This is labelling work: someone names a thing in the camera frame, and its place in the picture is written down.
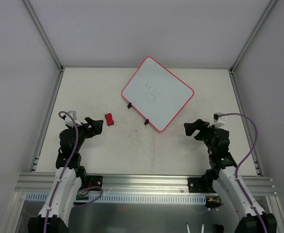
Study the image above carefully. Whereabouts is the red whiteboard eraser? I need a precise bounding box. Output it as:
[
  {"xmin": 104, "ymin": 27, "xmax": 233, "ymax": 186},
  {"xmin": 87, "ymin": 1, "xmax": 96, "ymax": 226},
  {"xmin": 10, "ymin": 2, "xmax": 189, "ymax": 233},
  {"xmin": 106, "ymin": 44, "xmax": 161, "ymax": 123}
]
[{"xmin": 105, "ymin": 113, "xmax": 114, "ymax": 126}]

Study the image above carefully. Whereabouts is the pink framed whiteboard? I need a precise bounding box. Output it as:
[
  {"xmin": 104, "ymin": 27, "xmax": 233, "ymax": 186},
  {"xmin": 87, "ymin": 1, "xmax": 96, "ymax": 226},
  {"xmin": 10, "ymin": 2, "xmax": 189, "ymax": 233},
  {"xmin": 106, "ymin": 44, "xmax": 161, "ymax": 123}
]
[{"xmin": 121, "ymin": 56, "xmax": 194, "ymax": 132}]

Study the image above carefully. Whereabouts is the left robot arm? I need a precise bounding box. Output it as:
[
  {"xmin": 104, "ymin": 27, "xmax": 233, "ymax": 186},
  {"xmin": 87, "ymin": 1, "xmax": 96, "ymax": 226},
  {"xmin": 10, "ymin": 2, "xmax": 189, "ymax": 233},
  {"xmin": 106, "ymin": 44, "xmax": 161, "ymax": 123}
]
[{"xmin": 27, "ymin": 115, "xmax": 104, "ymax": 233}]

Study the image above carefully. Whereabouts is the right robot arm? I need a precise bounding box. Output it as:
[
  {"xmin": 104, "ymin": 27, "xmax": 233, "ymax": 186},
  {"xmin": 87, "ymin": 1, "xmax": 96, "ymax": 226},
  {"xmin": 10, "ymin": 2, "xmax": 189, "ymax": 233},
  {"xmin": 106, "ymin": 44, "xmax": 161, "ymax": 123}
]
[{"xmin": 184, "ymin": 117, "xmax": 277, "ymax": 233}]

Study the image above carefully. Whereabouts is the right white pen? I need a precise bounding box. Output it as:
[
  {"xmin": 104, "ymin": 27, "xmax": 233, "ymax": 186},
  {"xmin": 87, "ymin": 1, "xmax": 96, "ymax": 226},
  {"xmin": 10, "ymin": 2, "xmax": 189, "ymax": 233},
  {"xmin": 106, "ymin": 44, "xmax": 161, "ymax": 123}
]
[{"xmin": 200, "ymin": 224, "xmax": 205, "ymax": 233}]

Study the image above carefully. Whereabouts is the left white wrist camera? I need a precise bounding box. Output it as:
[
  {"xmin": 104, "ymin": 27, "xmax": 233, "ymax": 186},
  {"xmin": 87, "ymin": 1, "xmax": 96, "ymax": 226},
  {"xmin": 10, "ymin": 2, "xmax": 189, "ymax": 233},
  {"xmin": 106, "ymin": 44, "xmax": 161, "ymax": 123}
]
[{"xmin": 62, "ymin": 111, "xmax": 82, "ymax": 127}]

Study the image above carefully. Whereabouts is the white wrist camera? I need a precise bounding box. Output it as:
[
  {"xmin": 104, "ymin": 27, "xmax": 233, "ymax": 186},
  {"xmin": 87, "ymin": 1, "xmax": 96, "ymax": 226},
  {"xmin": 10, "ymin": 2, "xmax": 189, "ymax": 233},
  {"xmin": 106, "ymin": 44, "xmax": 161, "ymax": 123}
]
[
  {"xmin": 208, "ymin": 113, "xmax": 226, "ymax": 129},
  {"xmin": 62, "ymin": 111, "xmax": 82, "ymax": 127}
]

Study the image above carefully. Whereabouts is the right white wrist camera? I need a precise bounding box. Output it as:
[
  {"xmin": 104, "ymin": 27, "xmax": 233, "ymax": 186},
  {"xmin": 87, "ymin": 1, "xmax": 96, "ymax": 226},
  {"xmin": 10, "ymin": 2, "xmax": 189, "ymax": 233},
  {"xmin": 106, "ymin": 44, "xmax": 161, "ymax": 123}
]
[{"xmin": 208, "ymin": 113, "xmax": 226, "ymax": 129}]

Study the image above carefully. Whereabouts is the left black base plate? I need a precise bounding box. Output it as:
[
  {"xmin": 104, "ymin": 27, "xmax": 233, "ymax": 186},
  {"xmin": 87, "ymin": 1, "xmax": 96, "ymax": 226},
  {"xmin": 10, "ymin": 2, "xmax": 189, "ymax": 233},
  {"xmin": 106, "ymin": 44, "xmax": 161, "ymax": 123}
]
[{"xmin": 86, "ymin": 175, "xmax": 103, "ymax": 192}]

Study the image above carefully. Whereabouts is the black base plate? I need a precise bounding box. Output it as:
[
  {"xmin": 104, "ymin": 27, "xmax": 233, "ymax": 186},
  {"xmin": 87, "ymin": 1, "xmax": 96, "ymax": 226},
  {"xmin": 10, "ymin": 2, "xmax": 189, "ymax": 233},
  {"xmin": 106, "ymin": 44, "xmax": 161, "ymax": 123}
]
[
  {"xmin": 86, "ymin": 175, "xmax": 103, "ymax": 192},
  {"xmin": 187, "ymin": 177, "xmax": 215, "ymax": 193}
]

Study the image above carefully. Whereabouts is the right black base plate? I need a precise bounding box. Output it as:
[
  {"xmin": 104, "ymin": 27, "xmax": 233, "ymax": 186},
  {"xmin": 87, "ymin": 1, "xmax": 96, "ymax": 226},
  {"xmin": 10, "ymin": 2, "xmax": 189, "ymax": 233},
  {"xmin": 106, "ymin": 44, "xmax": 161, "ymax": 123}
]
[{"xmin": 187, "ymin": 177, "xmax": 215, "ymax": 193}]

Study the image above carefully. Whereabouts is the aluminium mounting rail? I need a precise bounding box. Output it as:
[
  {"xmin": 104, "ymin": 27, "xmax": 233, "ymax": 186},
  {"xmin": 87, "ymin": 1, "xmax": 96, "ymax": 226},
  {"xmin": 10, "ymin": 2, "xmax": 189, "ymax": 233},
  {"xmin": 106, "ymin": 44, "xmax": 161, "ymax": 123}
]
[{"xmin": 15, "ymin": 172, "xmax": 277, "ymax": 197}]

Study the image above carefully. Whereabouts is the slotted white cable duct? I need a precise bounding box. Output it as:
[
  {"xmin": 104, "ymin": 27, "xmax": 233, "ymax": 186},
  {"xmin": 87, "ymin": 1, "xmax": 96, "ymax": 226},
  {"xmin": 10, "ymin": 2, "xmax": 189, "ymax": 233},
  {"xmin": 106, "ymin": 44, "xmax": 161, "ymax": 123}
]
[{"xmin": 25, "ymin": 192, "xmax": 206, "ymax": 205}]

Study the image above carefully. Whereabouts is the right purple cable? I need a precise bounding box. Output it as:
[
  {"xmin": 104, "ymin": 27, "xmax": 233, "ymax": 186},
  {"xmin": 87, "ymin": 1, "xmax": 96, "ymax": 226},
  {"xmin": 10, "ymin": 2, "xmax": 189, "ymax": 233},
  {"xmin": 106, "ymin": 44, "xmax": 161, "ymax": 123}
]
[{"xmin": 221, "ymin": 113, "xmax": 266, "ymax": 233}]

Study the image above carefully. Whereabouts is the right aluminium frame post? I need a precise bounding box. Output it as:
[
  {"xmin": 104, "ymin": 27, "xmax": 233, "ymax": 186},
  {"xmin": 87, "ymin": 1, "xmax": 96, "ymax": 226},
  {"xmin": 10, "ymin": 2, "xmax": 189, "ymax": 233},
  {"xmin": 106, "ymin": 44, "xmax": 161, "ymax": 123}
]
[{"xmin": 230, "ymin": 0, "xmax": 278, "ymax": 73}]

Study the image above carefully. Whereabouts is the aluminium frame post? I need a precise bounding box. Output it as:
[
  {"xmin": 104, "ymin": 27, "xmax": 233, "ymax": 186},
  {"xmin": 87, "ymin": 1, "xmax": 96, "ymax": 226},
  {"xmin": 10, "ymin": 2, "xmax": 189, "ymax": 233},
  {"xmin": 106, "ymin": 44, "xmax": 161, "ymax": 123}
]
[
  {"xmin": 21, "ymin": 0, "xmax": 63, "ymax": 71},
  {"xmin": 230, "ymin": 0, "xmax": 278, "ymax": 73}
]

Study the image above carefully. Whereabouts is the left aluminium frame post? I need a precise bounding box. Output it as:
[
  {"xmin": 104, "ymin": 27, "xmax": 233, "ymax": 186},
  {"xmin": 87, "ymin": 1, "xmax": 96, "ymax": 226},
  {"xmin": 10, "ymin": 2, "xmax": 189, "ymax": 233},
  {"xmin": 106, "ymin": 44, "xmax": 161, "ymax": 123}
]
[{"xmin": 21, "ymin": 0, "xmax": 63, "ymax": 71}]

